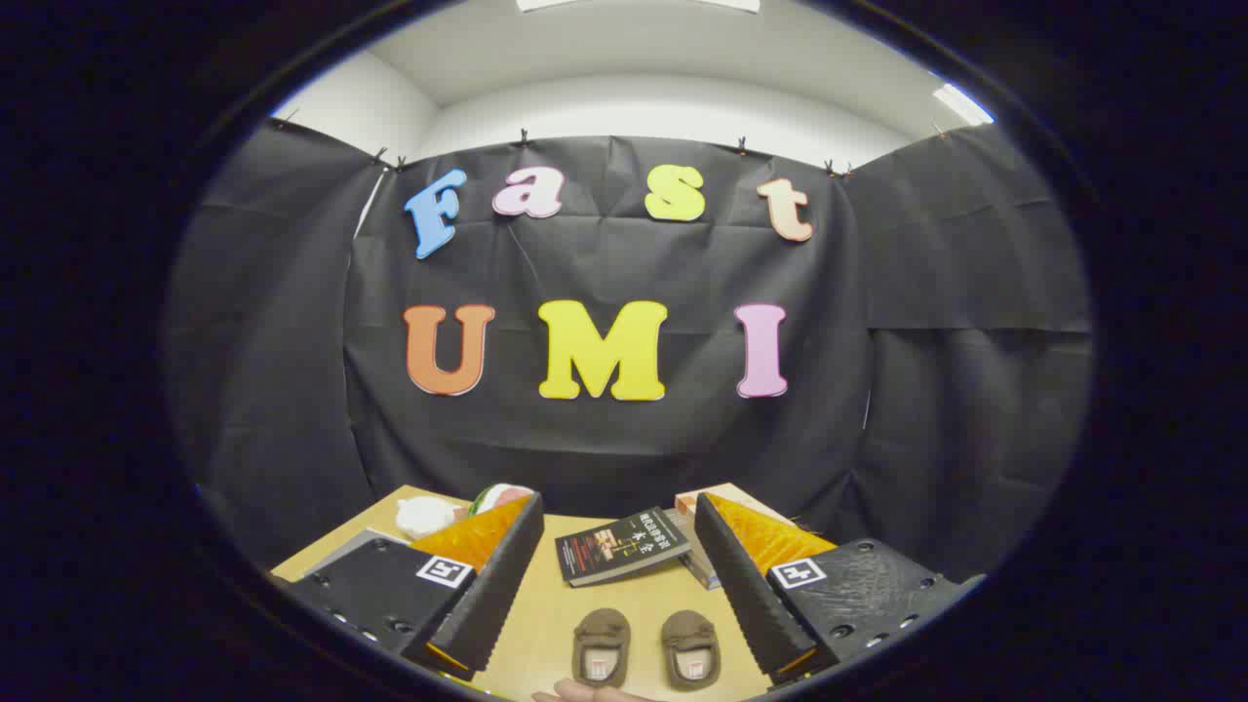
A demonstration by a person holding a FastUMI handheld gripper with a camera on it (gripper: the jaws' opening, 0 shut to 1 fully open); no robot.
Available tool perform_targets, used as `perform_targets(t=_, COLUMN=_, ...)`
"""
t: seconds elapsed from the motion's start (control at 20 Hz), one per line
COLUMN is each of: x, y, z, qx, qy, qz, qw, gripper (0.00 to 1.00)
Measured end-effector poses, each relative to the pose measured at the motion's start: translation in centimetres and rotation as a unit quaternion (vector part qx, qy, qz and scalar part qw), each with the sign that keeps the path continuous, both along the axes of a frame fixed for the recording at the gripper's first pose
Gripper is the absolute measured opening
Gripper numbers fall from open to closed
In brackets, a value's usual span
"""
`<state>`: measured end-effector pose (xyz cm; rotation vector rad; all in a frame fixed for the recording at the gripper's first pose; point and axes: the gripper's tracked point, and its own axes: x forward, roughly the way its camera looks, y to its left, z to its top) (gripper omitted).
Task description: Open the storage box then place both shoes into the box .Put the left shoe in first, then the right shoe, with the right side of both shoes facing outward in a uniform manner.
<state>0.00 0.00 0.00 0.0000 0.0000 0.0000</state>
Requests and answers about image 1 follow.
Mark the ceiling light panel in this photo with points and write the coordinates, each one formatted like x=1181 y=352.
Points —
x=634 y=4
x=960 y=103

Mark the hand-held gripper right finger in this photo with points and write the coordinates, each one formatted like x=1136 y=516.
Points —
x=746 y=595

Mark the white plush toy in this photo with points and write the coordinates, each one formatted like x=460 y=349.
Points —
x=427 y=517

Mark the watermelon slice plush toy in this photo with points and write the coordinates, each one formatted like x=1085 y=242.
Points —
x=497 y=497

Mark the beige cover book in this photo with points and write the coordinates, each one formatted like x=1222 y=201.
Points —
x=726 y=490

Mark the blue cover book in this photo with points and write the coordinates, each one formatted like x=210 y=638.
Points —
x=704 y=570

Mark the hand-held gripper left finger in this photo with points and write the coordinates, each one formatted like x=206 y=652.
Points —
x=492 y=595

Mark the black cover book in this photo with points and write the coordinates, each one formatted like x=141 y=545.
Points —
x=619 y=548

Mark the brown fuzzy slipper shoe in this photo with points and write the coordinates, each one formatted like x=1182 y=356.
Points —
x=690 y=636
x=600 y=634

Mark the beige fabric storage box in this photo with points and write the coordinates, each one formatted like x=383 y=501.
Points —
x=353 y=547

